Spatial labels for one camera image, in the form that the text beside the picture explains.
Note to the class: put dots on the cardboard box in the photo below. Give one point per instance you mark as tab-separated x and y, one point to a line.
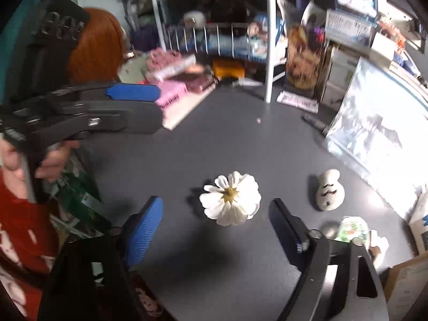
408	284

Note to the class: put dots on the large glossy plastic sleeve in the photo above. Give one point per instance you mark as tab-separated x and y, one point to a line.
378	130

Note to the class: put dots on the pink plastic basket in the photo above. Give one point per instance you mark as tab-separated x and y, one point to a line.
172	95

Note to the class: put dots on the pink patterned box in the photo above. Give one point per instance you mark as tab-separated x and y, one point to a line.
170	63

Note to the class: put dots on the black pen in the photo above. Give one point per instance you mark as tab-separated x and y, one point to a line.
314	122

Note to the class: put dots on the person's left hand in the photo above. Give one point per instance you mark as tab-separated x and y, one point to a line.
53	160

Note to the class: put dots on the small white figurine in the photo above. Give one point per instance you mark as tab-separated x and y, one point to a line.
378	245

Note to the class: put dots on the blue printed poster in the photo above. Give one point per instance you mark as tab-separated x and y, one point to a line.
354	10

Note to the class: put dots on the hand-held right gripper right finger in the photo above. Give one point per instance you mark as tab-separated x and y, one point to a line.
283	229

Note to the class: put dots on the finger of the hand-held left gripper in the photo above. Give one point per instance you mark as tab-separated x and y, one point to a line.
133	92
130	118

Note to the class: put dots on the orange round cushion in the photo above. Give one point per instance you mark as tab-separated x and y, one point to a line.
97	46

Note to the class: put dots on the white moustache figurine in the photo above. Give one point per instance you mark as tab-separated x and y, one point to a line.
329	190

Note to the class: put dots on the green printed packets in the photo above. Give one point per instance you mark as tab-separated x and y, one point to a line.
80	195

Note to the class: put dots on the white paper flower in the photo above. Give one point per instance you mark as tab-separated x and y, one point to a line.
230	199

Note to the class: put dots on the white flat packet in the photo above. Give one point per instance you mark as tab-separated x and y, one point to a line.
297	102

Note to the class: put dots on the green and white round toy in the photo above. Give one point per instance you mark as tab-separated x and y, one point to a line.
351	229

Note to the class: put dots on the orange box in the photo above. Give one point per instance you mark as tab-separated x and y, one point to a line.
228	68

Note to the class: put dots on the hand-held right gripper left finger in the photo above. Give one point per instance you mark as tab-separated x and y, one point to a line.
144	232

